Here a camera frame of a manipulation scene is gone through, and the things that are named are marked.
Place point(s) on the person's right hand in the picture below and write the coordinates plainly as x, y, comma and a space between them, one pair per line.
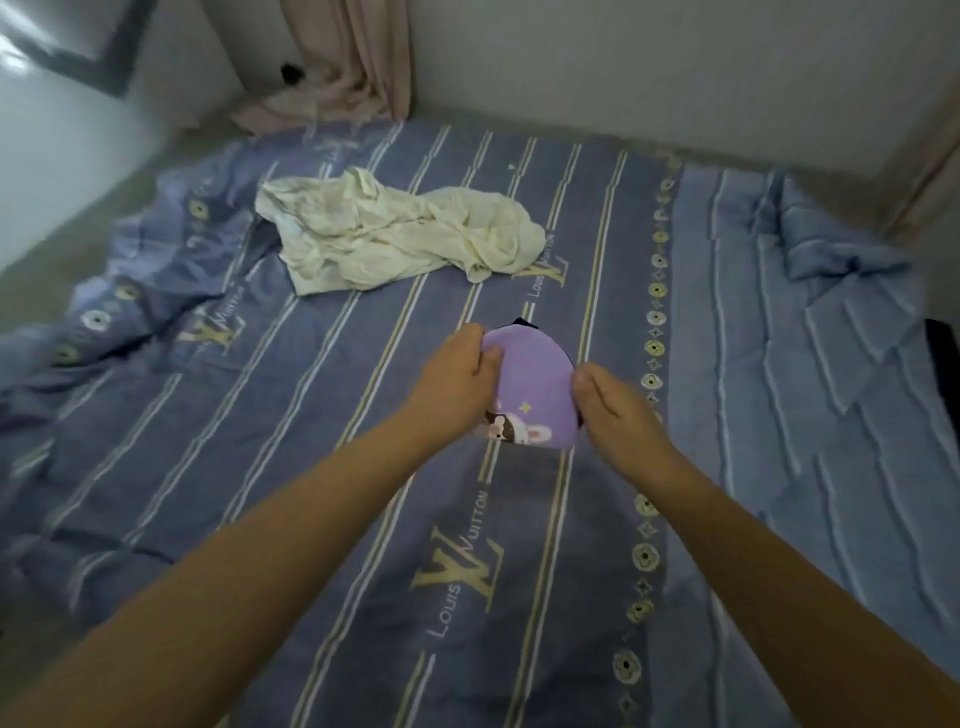
622, 420

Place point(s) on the person's left hand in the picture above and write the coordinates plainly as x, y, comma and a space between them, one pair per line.
448, 390

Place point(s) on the person's right thumb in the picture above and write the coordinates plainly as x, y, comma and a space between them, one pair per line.
586, 409

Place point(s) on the person's left thumb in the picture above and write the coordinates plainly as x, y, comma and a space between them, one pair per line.
491, 367

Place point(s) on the purple cartoon print garment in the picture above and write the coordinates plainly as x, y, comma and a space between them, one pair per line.
534, 390

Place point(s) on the person's left forearm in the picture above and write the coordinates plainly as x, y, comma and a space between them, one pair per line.
210, 585

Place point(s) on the person's right forearm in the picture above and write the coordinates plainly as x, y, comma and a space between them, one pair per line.
787, 600

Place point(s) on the blue striped bed sheet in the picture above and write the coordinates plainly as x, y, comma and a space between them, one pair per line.
480, 450

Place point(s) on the cream white crumpled cloth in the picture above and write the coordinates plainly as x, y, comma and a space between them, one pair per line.
397, 232

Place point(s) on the pink curtain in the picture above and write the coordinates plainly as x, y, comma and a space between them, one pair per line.
337, 67

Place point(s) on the small black object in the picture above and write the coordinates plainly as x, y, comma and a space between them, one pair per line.
291, 73

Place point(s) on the black object at bed edge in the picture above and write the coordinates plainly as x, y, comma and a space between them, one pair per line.
945, 367

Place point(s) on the dark framed window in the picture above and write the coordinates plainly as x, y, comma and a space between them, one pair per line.
71, 41

